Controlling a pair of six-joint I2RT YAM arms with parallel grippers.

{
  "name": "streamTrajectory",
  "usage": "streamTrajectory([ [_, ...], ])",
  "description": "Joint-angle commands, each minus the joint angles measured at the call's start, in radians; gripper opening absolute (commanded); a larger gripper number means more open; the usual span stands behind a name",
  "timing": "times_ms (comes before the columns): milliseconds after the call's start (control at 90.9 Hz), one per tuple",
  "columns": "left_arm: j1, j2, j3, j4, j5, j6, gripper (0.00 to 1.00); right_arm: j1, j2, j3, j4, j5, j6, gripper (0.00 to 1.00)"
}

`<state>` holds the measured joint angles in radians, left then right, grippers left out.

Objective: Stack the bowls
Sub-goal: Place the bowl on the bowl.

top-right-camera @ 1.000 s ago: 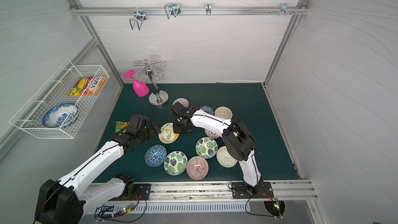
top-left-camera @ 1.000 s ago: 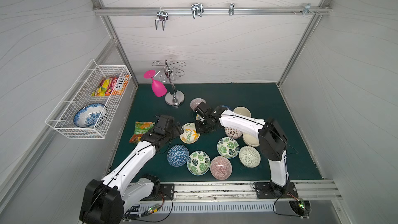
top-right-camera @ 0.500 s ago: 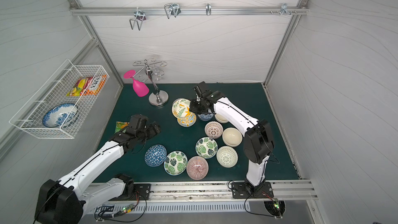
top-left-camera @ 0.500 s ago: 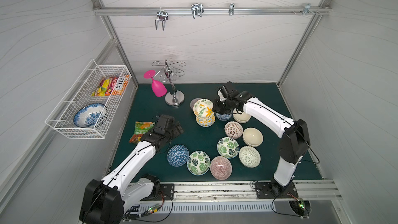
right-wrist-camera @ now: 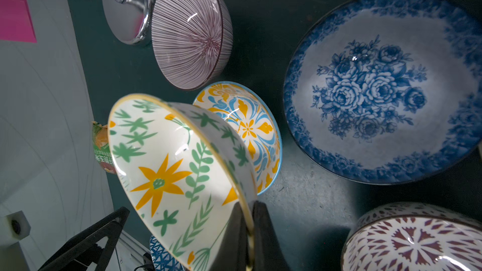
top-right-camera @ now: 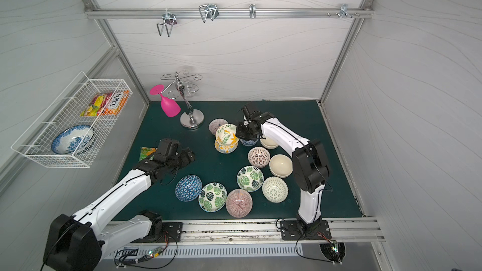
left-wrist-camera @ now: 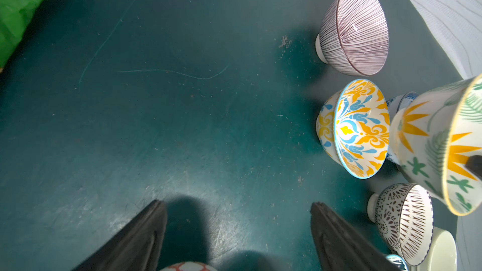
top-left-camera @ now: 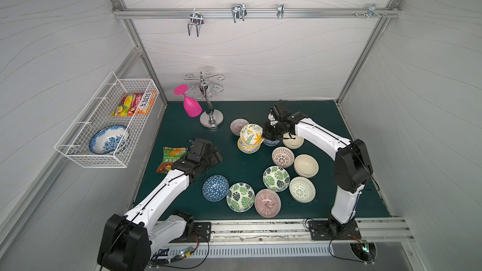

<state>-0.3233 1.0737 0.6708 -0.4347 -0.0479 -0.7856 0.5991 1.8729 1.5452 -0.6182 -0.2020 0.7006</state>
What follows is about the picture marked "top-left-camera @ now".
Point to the small blue floral bowl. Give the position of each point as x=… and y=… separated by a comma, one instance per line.
x=271, y=143

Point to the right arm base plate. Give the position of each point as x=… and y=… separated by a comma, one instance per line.
x=326, y=230

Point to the white wire wall basket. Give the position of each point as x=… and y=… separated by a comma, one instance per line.
x=95, y=116

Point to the metal hook right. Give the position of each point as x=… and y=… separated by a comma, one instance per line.
x=371, y=13

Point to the green snack packet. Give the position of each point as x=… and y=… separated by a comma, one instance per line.
x=170, y=156

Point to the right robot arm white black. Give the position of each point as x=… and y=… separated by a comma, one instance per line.
x=353, y=167

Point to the double metal hook middle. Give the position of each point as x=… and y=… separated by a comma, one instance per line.
x=239, y=12

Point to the cream bowl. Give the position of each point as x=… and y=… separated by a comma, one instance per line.
x=292, y=141
x=306, y=166

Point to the green lattice pattern bowl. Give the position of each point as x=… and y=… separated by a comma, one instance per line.
x=302, y=190

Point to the pink striped bowl far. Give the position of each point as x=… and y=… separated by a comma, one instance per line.
x=237, y=125

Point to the blue triangle pattern bowl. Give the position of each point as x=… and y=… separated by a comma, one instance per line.
x=215, y=188

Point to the yellow blue flower bowl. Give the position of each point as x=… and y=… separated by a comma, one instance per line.
x=247, y=149

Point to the double metal hook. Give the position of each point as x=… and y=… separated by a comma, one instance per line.
x=196, y=22
x=239, y=12

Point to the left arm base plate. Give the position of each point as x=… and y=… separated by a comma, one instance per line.
x=195, y=231

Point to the single metal hook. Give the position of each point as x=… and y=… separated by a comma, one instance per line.
x=280, y=11

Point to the yellow leaf pattern bowl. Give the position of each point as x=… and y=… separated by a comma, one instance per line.
x=251, y=135

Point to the pink plastic wine glass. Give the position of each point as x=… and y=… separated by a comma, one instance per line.
x=191, y=106

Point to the aluminium top rail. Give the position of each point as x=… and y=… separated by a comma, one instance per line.
x=392, y=11

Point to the chrome glass holder stand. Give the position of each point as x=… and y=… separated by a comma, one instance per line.
x=208, y=85

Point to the colourful snack packet in basket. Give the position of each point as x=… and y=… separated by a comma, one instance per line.
x=135, y=104

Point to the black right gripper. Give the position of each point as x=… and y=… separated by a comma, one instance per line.
x=271, y=132

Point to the double metal hook left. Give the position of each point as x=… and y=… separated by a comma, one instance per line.
x=196, y=22

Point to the blue floral bowl in basket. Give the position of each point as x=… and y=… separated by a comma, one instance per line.
x=109, y=140

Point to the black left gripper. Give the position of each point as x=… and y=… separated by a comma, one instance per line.
x=213, y=157

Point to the pink striped bowl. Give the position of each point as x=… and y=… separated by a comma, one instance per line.
x=267, y=203
x=237, y=125

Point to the green leaf bowl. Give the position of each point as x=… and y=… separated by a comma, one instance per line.
x=276, y=178
x=240, y=197

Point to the pink striped bowl front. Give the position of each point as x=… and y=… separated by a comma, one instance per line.
x=267, y=203

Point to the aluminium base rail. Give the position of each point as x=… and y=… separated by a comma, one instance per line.
x=294, y=231

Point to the green leaf bowl front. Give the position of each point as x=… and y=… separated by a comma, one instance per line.
x=240, y=197

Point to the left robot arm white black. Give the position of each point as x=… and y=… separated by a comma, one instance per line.
x=136, y=239

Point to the red lattice pattern bowl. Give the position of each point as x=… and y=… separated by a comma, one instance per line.
x=283, y=157

